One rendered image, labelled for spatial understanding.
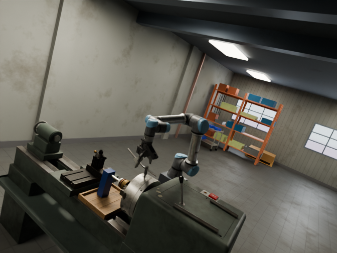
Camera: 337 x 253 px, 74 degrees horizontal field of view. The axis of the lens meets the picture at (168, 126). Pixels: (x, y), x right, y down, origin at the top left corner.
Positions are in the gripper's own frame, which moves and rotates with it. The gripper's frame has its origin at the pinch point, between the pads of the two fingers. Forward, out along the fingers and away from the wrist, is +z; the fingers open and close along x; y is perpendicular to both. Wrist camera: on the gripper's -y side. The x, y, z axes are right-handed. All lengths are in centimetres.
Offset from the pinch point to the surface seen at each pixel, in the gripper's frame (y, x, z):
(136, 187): -7.2, 9.5, 10.2
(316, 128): -7, -899, 32
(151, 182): -11.3, 0.6, 6.6
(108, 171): 28.0, 7.7, 18.9
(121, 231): -10.5, 17.3, 41.9
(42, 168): 85, 34, 43
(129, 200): -8.0, 14.6, 18.2
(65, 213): 56, 22, 75
